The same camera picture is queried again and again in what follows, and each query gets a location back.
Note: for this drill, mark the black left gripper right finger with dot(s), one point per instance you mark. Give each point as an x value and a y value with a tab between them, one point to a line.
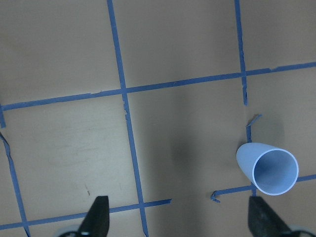
263	220

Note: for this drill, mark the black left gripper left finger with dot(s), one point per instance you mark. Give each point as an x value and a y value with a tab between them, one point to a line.
97	221

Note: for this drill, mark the light blue plastic cup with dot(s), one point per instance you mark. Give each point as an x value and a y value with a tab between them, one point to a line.
273	171

